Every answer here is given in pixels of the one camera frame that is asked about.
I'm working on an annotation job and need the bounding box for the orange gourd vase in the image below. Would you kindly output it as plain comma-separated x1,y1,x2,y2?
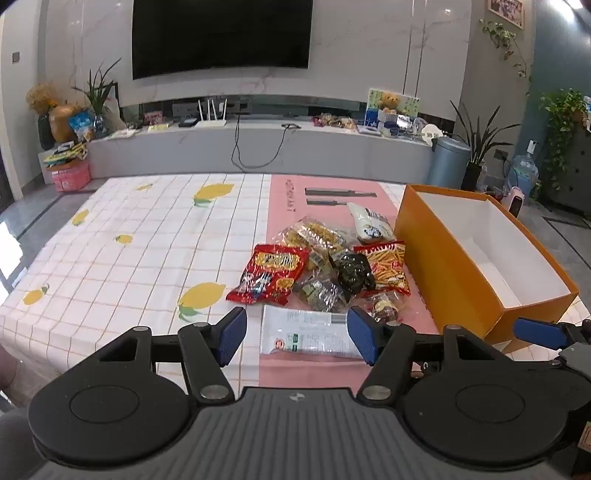
48,104,84,144

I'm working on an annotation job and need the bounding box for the clear bag of green candies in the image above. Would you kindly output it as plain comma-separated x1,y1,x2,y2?
293,270,352,317

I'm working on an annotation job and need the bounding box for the red fries snack bag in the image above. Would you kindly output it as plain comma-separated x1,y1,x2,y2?
353,240,411,298

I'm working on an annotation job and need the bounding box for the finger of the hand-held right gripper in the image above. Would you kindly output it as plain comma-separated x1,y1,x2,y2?
512,318,575,352

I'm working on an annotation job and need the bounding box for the grey drawer cabinet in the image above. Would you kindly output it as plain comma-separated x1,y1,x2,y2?
542,122,591,208

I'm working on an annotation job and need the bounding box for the black snack packet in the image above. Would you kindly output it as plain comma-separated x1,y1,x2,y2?
330,249,376,295

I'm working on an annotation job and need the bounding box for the framed wall picture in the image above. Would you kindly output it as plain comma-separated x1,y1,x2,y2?
487,0,526,29

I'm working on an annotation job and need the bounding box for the orange cardboard box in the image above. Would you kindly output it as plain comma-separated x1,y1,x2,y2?
392,184,580,355

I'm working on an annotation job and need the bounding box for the white router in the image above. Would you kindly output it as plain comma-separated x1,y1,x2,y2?
195,98,228,127

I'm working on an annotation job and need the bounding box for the green plant in glass vase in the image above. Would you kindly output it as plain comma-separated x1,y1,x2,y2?
71,58,123,134

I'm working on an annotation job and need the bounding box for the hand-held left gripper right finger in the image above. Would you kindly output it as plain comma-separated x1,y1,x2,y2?
347,307,502,406

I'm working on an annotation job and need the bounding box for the black cable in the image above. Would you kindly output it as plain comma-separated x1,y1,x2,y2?
231,111,289,169

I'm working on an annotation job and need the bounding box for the white packet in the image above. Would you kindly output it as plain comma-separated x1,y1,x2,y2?
259,305,365,361

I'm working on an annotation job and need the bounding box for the black wall television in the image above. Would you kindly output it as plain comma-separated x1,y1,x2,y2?
131,0,311,81

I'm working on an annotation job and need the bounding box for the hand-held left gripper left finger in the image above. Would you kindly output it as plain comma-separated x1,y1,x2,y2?
99,307,247,403

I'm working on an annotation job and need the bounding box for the small clear snack packet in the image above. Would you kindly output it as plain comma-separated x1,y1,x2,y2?
362,290,409,324

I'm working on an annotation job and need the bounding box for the grey television console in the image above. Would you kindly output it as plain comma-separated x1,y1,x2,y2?
88,117,437,185

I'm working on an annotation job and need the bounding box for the lemon print checked tablecloth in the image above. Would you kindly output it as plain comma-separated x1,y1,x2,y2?
0,173,591,409

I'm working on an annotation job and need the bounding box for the bushy green potted plant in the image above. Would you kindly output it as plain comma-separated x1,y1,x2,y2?
538,90,589,190

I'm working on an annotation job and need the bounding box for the pile of snacks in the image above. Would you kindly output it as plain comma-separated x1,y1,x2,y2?
311,113,358,131

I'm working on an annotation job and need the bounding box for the pink storage box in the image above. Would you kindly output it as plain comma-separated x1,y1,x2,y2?
51,161,92,192

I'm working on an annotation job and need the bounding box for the pink space heater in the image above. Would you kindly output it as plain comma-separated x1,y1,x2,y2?
505,186,527,217

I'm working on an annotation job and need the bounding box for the white snack bag blue logo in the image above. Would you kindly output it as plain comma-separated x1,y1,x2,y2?
346,202,399,245

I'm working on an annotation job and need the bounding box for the blue water bottle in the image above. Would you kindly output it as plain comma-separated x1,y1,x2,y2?
507,141,540,197

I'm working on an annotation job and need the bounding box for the dried yellow flowers vase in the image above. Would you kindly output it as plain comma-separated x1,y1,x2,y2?
25,83,61,151

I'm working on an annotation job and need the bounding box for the pile of yellow packets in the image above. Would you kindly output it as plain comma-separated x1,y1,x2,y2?
43,141,89,169

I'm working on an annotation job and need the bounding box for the blue pedal trash bin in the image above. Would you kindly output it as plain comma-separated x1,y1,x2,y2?
426,136,472,189

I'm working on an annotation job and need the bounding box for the hanging vine plant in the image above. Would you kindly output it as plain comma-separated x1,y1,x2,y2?
480,18,534,95

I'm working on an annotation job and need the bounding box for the clear bag of yellow puffs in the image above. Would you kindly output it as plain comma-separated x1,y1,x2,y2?
272,216,358,273

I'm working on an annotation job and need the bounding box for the long leaf potted plant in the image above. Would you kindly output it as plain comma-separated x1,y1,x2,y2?
450,99,522,192

